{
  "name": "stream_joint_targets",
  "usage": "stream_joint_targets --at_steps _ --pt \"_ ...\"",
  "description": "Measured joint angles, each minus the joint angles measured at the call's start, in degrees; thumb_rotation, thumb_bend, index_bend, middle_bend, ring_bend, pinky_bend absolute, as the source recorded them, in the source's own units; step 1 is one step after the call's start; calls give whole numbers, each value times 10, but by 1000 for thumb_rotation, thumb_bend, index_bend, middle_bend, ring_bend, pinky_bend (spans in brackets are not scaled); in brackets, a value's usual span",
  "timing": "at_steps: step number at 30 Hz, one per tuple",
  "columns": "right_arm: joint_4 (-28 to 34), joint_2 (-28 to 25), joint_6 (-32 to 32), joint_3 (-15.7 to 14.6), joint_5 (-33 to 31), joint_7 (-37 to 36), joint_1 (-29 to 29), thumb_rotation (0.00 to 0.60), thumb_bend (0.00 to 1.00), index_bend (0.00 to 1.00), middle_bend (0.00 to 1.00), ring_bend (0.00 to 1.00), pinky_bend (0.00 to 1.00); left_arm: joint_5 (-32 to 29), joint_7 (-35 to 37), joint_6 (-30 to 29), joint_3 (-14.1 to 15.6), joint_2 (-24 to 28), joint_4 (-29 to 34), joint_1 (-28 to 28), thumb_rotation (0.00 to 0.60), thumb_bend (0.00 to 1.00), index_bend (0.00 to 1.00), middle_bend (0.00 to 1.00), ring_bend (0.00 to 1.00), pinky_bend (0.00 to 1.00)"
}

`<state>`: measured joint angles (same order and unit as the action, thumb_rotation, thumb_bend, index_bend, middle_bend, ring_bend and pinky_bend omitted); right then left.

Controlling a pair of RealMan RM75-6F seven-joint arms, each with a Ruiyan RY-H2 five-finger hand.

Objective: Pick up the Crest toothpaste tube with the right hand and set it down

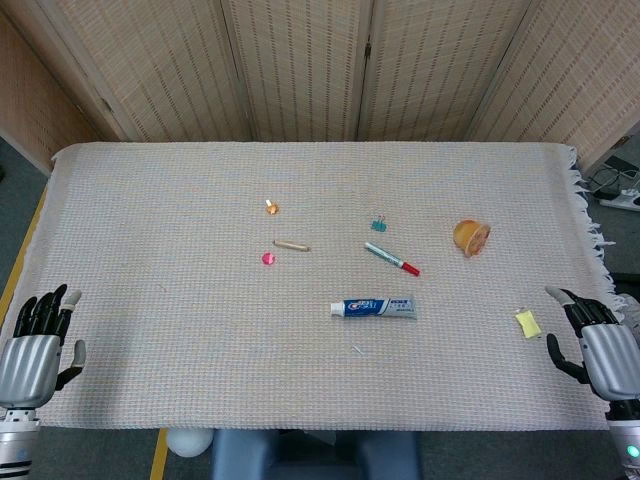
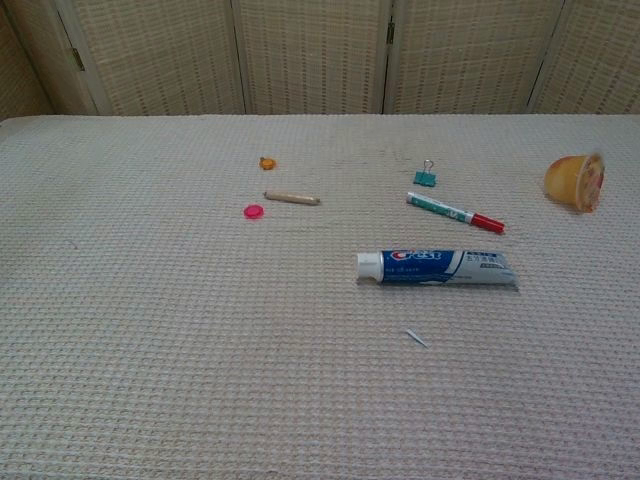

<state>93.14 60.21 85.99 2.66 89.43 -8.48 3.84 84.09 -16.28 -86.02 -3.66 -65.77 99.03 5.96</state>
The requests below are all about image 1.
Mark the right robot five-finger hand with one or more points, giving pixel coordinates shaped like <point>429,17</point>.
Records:
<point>612,357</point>

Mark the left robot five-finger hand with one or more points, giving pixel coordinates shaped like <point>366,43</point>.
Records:
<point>27,362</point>

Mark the blue white toothpaste tube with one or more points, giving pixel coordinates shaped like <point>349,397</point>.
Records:
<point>372,307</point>

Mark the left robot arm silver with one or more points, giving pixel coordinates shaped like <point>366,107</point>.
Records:
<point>17,445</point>

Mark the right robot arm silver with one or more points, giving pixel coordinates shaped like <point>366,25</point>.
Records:
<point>625,440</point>

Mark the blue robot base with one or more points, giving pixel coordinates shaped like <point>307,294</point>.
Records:
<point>310,455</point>

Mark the red capped marker pen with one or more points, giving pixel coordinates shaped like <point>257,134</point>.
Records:
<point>390,258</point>

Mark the yellow sticky note pad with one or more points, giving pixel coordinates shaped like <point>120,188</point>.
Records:
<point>528,325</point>

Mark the white power strip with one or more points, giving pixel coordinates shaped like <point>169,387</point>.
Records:
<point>622,201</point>

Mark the beige woven tablecloth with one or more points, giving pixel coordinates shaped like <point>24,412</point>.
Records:
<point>200,325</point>

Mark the white round ball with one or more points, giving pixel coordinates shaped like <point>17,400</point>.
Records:
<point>189,442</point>

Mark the woven folding screen panel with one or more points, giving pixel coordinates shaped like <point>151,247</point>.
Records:
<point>580,85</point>
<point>165,75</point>
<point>45,110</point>
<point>440,70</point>
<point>300,70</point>

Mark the pink round gem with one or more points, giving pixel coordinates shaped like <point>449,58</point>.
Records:
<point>268,258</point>

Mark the teal binder clip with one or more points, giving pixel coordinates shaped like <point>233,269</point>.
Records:
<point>379,225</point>

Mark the small wooden stick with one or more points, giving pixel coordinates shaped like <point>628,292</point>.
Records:
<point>291,245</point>

